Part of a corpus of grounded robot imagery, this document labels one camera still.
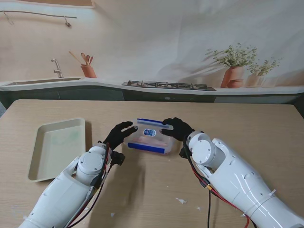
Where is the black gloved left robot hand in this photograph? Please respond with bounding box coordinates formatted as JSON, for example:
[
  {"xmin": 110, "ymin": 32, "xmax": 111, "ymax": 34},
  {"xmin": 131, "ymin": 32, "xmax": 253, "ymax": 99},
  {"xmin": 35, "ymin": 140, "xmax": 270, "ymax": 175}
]
[{"xmin": 102, "ymin": 121, "xmax": 139, "ymax": 151}]

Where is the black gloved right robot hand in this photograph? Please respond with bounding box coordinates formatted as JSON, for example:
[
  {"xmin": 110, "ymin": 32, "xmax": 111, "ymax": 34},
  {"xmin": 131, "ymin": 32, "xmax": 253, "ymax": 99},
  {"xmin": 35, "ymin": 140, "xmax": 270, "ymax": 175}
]
[{"xmin": 159, "ymin": 117, "xmax": 195, "ymax": 142}]

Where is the clear lid with blue label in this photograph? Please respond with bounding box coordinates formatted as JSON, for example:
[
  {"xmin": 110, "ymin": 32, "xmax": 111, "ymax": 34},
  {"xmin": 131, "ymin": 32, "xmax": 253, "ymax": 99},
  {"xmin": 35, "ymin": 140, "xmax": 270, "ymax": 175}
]
[{"xmin": 124, "ymin": 117, "xmax": 173, "ymax": 152}]

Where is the clear container with blue clips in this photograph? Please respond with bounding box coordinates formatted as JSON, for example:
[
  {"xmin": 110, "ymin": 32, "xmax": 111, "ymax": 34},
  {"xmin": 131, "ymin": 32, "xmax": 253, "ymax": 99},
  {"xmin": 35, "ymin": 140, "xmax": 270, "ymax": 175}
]
[{"xmin": 123, "ymin": 117, "xmax": 174, "ymax": 155}]

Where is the cream rectangular tray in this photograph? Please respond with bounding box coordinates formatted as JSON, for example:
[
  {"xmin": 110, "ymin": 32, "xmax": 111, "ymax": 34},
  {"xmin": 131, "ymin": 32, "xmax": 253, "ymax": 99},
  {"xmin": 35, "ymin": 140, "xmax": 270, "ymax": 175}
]
[{"xmin": 28, "ymin": 117, "xmax": 86, "ymax": 183}]

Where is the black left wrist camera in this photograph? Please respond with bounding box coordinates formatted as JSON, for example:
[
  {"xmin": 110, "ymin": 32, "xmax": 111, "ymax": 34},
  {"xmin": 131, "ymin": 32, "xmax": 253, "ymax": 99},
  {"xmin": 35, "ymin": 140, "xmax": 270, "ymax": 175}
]
[{"xmin": 110, "ymin": 151, "xmax": 126, "ymax": 166}]

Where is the red black left arm cable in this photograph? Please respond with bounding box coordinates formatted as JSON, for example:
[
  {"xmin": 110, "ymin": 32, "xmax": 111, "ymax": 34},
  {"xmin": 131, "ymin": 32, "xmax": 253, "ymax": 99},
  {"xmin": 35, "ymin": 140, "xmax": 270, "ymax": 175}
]
[{"xmin": 64, "ymin": 142, "xmax": 114, "ymax": 228}]

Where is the red black arm cable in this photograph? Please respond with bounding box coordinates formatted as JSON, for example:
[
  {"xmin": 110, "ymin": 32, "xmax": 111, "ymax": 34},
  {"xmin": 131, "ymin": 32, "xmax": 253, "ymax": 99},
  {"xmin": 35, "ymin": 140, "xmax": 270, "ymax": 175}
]
[
  {"xmin": 184, "ymin": 140, "xmax": 250, "ymax": 228},
  {"xmin": 64, "ymin": 142, "xmax": 114, "ymax": 228}
]

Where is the red black right arm cable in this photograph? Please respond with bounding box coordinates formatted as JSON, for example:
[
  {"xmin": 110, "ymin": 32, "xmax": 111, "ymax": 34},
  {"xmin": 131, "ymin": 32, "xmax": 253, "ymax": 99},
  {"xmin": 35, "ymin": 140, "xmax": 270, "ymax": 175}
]
[{"xmin": 184, "ymin": 140, "xmax": 250, "ymax": 228}]

